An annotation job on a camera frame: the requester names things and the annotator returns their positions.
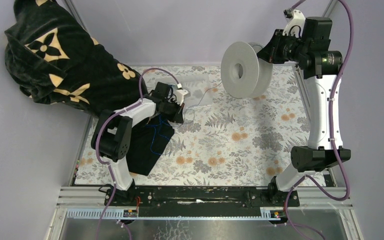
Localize black patterned plush blanket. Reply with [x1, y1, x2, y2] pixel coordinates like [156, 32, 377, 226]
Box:
[4, 0, 148, 117]

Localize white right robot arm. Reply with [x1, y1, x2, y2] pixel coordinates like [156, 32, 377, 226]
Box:
[256, 13, 351, 206]

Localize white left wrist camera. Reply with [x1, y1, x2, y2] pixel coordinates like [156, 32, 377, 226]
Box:
[173, 83, 191, 106]

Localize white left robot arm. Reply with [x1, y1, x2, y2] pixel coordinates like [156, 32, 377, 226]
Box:
[91, 82, 190, 206]

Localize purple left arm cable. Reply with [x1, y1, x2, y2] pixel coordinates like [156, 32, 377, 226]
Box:
[94, 67, 181, 240]

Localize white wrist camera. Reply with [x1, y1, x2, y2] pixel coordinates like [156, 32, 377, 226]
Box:
[282, 8, 306, 38]
[173, 83, 191, 106]

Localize white perforated spool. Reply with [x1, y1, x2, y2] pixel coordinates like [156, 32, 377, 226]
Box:
[220, 41, 274, 99]

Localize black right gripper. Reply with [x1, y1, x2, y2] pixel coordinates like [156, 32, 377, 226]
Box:
[256, 29, 309, 64]

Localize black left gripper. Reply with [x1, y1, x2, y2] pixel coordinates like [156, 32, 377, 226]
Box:
[161, 98, 185, 124]

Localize black folded cloth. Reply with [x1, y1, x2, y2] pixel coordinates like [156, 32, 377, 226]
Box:
[126, 115, 175, 176]

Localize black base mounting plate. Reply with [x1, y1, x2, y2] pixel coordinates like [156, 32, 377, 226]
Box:
[98, 183, 300, 218]

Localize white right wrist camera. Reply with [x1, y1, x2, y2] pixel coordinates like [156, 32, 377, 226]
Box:
[282, 8, 306, 38]

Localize aluminium frame rails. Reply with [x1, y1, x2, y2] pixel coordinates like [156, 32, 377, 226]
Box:
[46, 185, 363, 240]

